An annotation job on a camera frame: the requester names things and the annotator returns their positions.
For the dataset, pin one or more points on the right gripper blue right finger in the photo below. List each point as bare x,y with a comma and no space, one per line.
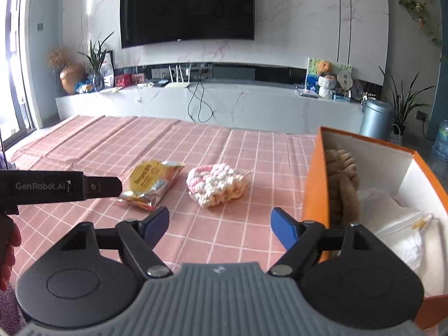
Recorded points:
286,229

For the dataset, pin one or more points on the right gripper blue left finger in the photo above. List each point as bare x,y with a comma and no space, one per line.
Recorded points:
154,226

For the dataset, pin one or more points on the yellow snack packet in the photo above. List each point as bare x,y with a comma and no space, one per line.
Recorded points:
147,183

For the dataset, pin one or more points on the brown plush towel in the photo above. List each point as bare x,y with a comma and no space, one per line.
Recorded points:
343,184

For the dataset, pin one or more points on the pink white crochet piece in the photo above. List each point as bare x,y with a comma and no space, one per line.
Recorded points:
211,185

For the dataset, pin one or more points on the white paper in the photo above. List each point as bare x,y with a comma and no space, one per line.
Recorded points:
382,214

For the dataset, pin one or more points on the person left hand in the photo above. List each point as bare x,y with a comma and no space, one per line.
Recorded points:
10,239

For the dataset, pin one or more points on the pink checkered tablecloth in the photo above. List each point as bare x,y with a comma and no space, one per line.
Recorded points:
236,231

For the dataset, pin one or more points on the orange cardboard box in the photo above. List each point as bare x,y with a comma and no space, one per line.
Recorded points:
401,201

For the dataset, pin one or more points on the white tv cabinet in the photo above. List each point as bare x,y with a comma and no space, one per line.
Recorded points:
232,105

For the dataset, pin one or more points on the golden vase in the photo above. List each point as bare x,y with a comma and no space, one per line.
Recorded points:
70,75

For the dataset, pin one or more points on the silver trash bin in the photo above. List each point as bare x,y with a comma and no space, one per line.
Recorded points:
377,119

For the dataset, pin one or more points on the woven basket bag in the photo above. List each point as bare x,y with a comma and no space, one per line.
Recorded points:
395,135

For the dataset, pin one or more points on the white wifi router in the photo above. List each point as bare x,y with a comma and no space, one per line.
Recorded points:
179,78

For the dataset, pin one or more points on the teddy bear in pot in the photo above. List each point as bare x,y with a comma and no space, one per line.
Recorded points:
326,80

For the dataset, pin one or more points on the green potted plant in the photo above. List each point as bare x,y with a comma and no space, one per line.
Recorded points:
96,55

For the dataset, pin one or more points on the colourful picture card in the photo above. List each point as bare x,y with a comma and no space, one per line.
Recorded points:
311,78

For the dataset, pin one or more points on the tall leafy floor plant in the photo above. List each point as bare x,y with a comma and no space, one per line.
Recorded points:
404,101

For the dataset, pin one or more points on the blue water jug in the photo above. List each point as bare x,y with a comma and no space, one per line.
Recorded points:
440,147

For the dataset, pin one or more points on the hanging ivy plant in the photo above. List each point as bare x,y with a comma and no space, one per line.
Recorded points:
426,21

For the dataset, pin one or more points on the black wall television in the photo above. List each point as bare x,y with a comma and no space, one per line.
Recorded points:
144,22

